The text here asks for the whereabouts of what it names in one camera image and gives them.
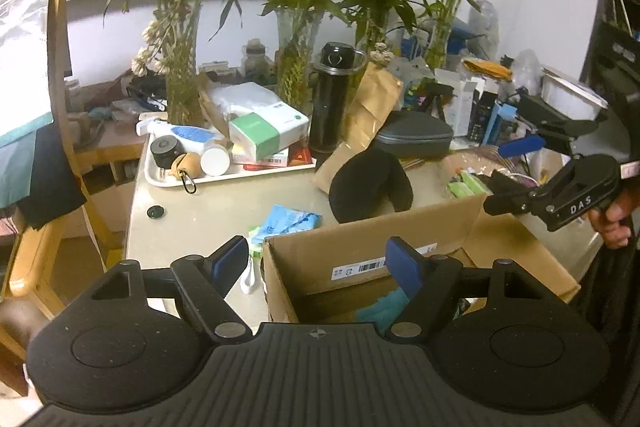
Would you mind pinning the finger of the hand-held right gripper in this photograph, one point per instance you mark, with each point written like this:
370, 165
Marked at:
522, 146
505, 202

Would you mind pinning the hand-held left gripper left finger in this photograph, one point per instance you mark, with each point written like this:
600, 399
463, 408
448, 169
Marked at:
231, 257

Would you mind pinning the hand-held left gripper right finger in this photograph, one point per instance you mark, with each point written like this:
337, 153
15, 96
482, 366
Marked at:
402, 264

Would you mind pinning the brown cardboard box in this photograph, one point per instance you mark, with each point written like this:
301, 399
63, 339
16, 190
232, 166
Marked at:
300, 267

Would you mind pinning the black soft pad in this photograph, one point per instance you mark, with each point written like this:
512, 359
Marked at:
370, 182

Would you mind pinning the person's right hand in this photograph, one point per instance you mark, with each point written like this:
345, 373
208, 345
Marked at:
612, 222

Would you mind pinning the white plastic piece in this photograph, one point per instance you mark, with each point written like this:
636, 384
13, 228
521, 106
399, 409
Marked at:
248, 279

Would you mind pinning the light blue carton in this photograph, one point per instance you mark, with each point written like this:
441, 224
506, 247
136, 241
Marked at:
502, 117

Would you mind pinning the green packets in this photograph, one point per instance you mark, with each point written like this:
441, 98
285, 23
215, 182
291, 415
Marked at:
467, 184

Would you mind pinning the black carton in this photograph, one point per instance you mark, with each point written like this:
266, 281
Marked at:
480, 114

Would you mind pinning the white bowl container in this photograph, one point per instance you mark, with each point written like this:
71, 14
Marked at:
570, 94

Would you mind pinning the blue plastic packet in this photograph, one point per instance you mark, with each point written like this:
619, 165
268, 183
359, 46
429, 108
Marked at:
292, 219

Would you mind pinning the white carton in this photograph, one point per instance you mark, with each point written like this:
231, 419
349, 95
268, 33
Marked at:
462, 99

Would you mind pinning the clear plastic bag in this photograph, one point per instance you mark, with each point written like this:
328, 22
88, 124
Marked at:
482, 24
527, 67

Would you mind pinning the yellow bag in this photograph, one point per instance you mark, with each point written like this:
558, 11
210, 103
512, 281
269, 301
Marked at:
487, 67

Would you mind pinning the small black disc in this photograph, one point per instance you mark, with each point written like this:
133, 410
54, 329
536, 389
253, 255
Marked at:
155, 211

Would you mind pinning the white capped bottle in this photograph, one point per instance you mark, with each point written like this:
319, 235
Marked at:
216, 159

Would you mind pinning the white tray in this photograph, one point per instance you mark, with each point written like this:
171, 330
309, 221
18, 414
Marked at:
165, 179

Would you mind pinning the tan pouch with carabiner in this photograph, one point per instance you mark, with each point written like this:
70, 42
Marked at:
187, 164

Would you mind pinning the red flat box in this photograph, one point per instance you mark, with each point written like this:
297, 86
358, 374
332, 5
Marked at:
280, 161

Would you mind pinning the grey zip case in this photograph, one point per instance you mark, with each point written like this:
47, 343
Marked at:
412, 134

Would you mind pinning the person's dark clothing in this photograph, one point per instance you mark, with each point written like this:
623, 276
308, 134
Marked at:
610, 317

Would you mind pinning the black round speaker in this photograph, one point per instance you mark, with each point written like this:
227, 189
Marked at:
166, 149

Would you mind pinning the blue white spray bottle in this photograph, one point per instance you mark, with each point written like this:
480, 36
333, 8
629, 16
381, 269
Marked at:
185, 134

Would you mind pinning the green white box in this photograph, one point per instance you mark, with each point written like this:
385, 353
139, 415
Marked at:
270, 129

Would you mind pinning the dark blue box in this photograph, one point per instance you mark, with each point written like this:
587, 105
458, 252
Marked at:
412, 47

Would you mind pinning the small brown paper bag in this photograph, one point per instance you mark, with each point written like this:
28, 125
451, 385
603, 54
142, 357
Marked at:
210, 107

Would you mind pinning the wooden side table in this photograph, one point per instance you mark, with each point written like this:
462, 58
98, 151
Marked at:
115, 152

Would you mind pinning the large brown paper bag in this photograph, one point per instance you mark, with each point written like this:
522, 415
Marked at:
370, 107

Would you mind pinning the white tissue pack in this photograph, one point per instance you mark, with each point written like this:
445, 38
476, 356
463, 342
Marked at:
245, 99

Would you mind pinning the black shelf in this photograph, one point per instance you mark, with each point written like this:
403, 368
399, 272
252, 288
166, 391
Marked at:
615, 7

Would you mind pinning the dried white flowers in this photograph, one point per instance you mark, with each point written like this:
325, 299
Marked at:
155, 47
382, 54

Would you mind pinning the black thermos bottle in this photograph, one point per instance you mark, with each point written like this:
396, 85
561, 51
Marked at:
332, 102

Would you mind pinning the grey box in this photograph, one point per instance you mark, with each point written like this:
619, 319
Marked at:
215, 69

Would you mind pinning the dark glass jar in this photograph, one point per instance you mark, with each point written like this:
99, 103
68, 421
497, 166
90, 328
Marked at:
255, 59

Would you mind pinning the dark cloth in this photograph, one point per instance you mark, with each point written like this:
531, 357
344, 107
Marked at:
45, 177

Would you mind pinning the wooden chair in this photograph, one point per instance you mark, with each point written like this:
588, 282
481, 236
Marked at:
60, 57

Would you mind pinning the white teal cloth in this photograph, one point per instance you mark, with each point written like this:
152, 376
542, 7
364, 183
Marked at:
22, 57

